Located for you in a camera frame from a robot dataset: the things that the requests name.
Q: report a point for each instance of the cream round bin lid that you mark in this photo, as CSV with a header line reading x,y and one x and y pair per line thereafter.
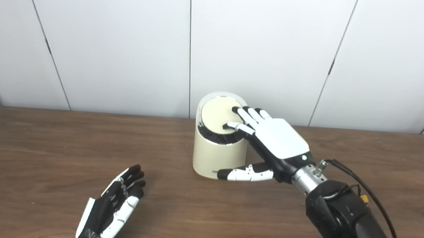
x,y
216,113

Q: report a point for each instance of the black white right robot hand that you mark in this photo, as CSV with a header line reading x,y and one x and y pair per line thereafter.
x,y
281,141

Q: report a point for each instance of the yellow plug connector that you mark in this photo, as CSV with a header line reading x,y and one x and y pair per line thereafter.
x,y
365,199

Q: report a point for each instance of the cream-colored bin body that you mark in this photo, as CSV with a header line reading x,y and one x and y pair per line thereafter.
x,y
212,155

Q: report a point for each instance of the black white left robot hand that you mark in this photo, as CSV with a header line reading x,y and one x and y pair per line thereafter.
x,y
101,218

